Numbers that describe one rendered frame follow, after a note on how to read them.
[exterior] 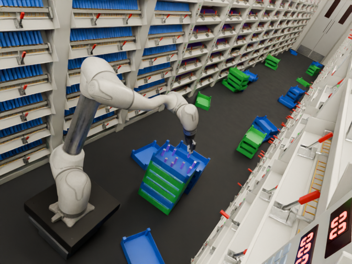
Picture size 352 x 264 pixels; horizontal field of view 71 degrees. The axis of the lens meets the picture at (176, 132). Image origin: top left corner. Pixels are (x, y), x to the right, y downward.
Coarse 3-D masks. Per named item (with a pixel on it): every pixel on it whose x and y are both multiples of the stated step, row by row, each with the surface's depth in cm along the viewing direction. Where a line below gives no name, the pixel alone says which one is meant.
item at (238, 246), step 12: (276, 168) 88; (276, 180) 84; (264, 192) 75; (252, 204) 73; (264, 204) 73; (252, 216) 69; (240, 228) 65; (252, 228) 65; (240, 240) 61; (228, 252) 57; (240, 252) 54
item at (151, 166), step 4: (152, 164) 176; (152, 168) 178; (156, 168) 176; (156, 172) 178; (160, 172) 176; (164, 172) 174; (160, 176) 178; (164, 176) 176; (168, 176) 174; (192, 176) 188; (168, 180) 176; (172, 180) 174; (176, 180) 172; (188, 180) 176; (172, 184) 175; (176, 184) 174; (180, 184) 172; (184, 184) 170; (180, 188) 173
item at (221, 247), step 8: (248, 192) 98; (248, 200) 99; (240, 208) 96; (248, 208) 96; (240, 216) 93; (232, 232) 86; (224, 240) 83; (216, 248) 80; (224, 248) 80; (216, 256) 77
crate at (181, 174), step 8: (168, 144) 188; (160, 152) 184; (168, 152) 187; (176, 152) 187; (152, 160) 175; (160, 160) 171; (168, 160) 181; (184, 160) 186; (192, 160) 183; (168, 168) 171; (176, 168) 177; (184, 168) 180; (176, 176) 170; (184, 176) 167
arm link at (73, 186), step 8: (64, 176) 127; (72, 176) 127; (80, 176) 129; (88, 176) 135; (56, 184) 134; (64, 184) 125; (72, 184) 124; (80, 184) 126; (88, 184) 130; (64, 192) 125; (72, 192) 124; (80, 192) 126; (88, 192) 131; (64, 200) 127; (72, 200) 126; (80, 200) 128; (88, 200) 136; (64, 208) 130; (72, 208) 130; (80, 208) 133
